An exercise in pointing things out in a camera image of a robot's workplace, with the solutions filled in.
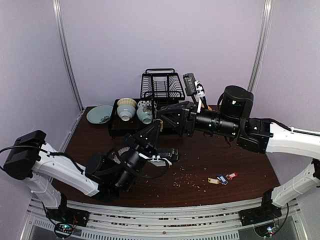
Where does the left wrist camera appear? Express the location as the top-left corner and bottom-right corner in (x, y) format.
(138, 148), (180, 167)

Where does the aluminium frame post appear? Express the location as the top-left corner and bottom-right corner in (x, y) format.
(52, 0), (84, 112)
(247, 0), (274, 94)

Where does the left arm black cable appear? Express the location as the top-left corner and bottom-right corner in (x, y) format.
(0, 146), (171, 180)

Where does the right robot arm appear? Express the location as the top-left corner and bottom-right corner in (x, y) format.
(156, 85), (320, 226)

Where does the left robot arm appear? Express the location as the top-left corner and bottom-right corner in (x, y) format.
(1, 119), (163, 227)

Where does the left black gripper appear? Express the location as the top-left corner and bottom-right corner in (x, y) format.
(113, 121), (162, 193)

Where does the light blue ribbed bowl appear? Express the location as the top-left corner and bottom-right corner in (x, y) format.
(117, 104), (136, 122)

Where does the dotted white bowl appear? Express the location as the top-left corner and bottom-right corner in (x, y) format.
(137, 100), (158, 108)

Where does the left aluminium frame post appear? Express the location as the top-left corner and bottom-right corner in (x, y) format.
(52, 0), (84, 112)

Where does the red key tag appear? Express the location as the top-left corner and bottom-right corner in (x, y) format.
(225, 172), (238, 181)

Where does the light blue floral bowl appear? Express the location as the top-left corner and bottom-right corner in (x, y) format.
(136, 105), (153, 125)

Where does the grey perforated keyring disc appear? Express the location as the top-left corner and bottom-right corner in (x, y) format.
(107, 146), (130, 164)

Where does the cream patterned bowl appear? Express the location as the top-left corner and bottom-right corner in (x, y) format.
(117, 97), (137, 108)

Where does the blue key tag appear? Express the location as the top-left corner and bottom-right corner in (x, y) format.
(217, 174), (228, 185)

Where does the black wire dish rack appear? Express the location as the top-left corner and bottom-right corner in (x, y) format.
(108, 68), (185, 138)

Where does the yellow key tag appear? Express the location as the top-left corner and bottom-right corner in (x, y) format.
(157, 119), (164, 132)
(207, 177), (220, 185)

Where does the light blue plate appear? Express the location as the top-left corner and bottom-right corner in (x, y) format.
(86, 104), (113, 125)

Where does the right aluminium frame post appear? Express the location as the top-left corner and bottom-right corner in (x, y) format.
(247, 0), (274, 94)

